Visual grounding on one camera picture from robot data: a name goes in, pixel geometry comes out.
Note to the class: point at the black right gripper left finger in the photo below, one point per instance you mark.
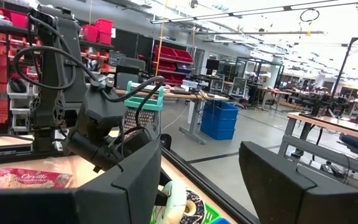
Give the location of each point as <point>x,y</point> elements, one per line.
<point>104,205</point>

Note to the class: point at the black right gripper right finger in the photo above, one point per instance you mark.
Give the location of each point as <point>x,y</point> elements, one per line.
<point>291,202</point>

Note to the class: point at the mint green toy donut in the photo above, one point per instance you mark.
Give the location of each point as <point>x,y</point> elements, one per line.
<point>174,193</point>

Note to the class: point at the chocolate sprinkle toy donut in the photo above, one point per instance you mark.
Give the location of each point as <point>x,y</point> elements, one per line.
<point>197,202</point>

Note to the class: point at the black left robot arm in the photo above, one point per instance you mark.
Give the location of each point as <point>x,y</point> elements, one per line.
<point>54,62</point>

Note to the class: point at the grey mesh office chair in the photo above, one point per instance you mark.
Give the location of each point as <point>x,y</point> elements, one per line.
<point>238,87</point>

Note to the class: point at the teal metal box grater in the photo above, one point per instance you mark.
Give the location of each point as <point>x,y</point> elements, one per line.
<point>149,104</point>

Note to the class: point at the wooden desk grey legs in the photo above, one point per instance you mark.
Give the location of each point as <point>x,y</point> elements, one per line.
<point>194,124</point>
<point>322,152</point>

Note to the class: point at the blue plastic basket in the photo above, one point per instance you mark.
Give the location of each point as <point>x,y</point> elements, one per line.
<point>222,221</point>

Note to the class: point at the red popcorn bag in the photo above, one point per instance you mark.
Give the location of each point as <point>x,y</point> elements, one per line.
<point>26,179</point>

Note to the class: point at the red plastic storage bin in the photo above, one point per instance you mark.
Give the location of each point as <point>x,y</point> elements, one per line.
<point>104,25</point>

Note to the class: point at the metal rack with red bins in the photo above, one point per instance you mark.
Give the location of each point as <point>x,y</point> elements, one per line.
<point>172,53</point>

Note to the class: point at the blue plastic crate stack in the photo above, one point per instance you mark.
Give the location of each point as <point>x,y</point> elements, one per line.
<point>219,121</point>

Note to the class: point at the black computer monitor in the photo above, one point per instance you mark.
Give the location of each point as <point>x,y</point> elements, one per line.
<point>212,63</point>

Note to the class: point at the black metal rig frame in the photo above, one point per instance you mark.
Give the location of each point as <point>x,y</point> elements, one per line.
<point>197,180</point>

